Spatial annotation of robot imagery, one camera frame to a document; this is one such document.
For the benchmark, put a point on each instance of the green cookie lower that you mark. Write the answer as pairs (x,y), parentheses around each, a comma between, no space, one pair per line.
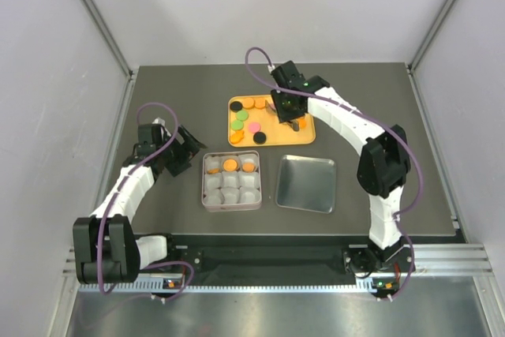
(236,125)

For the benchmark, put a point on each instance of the black sandwich cookie bottom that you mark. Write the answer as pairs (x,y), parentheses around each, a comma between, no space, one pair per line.
(259,138)

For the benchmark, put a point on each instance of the pink cookie tin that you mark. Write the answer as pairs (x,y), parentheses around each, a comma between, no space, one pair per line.
(231,181)

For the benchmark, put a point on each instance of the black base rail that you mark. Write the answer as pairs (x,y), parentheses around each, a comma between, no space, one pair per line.
(279,260)

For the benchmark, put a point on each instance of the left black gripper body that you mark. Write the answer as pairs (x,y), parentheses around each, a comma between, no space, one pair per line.
(176,151)

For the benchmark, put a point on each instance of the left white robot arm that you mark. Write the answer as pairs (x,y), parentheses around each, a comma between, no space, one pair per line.
(105,248)

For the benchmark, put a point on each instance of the green cookie upper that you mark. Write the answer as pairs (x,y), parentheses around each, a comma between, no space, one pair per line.
(242,115)

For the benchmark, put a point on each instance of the black sandwich cookie top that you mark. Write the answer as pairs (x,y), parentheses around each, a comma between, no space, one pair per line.
(236,106)

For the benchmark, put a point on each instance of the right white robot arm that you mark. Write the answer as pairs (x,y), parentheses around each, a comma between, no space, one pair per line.
(383,163)

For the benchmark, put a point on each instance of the slotted cable duct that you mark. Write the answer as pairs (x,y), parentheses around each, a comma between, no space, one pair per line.
(369,285)

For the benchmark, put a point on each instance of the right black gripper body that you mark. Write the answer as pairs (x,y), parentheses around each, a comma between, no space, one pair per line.
(285,109)

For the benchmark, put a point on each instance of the black sandwich cookie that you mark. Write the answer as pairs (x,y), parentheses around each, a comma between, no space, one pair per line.
(259,138)
(236,106)

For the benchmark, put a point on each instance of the silver tin lid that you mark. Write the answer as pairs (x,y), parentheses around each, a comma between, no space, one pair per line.
(306,184)

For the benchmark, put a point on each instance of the round orange cookie top-left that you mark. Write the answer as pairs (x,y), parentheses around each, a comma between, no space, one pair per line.
(248,103)

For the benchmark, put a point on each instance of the yellow cookie tray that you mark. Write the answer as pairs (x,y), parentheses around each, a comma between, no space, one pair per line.
(277,133)

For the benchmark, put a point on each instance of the tan dotted round cookie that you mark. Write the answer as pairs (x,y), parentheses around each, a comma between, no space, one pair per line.
(230,165)

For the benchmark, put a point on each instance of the metal tongs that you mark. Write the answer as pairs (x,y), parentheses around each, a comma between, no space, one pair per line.
(293,124)

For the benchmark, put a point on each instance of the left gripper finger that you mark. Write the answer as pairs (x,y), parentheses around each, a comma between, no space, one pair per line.
(176,167)
(189,141)

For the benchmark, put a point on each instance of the orange fish cookie right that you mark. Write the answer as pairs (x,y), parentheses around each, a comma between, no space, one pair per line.
(302,123)

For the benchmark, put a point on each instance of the green cookie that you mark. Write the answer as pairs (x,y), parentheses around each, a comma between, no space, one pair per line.
(242,115)
(236,125)

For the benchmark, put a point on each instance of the orange fish cookie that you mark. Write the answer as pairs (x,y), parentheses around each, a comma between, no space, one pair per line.
(237,136)
(302,123)

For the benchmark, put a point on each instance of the orange fish cookie left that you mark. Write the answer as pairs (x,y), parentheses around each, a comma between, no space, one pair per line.
(237,136)

